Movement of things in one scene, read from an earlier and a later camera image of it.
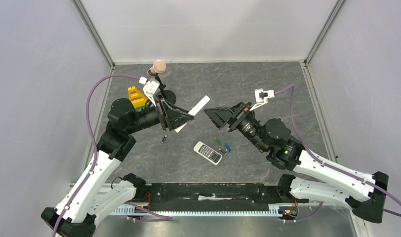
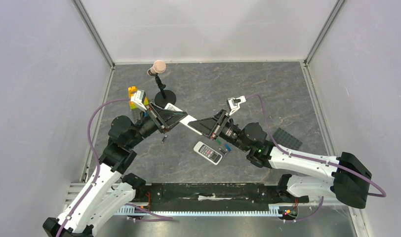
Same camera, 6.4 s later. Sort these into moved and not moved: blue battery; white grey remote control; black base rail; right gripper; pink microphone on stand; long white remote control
Moved: right gripper; long white remote control
Not moved: white grey remote control; blue battery; black base rail; pink microphone on stand
